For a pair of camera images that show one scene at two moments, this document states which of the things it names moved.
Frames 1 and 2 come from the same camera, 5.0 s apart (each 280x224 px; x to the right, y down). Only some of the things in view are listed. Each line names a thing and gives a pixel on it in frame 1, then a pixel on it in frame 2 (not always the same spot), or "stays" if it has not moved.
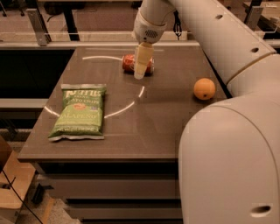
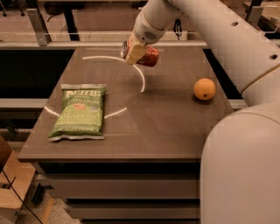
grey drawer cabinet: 116,192 stays
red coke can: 129,65 → 150,58
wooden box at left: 16,178 stays
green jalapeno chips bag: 81,112 stays
